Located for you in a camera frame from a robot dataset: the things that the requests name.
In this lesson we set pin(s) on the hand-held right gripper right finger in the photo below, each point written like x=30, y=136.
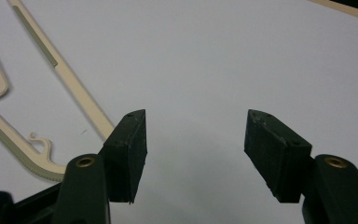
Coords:
x=279, y=155

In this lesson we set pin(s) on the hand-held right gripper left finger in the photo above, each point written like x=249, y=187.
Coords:
x=125, y=158

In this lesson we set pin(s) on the beige plastic clothes hanger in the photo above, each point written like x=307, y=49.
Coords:
x=74, y=87

